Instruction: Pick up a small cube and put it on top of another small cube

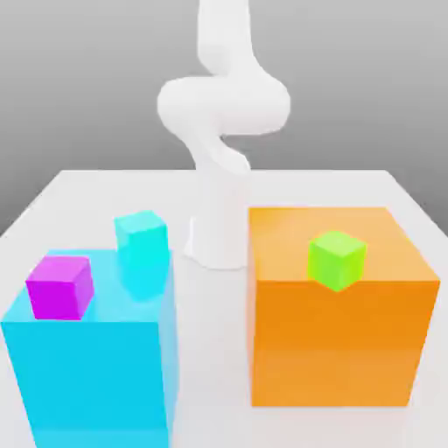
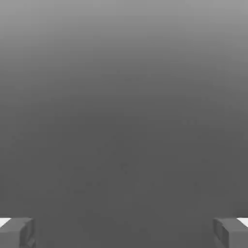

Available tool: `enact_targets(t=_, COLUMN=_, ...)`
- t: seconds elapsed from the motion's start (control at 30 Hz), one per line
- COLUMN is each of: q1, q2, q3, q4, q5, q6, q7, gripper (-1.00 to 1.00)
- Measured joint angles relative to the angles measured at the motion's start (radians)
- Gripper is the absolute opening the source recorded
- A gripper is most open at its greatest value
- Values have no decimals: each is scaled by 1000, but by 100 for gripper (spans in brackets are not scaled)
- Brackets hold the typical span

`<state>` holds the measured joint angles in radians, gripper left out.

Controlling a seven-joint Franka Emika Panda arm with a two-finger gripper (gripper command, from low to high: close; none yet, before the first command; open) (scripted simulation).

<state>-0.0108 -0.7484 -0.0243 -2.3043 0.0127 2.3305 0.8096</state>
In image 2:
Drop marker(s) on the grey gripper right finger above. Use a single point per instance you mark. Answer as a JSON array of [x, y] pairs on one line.
[[234, 233]]

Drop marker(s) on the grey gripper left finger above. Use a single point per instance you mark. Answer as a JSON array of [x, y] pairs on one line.
[[13, 233]]

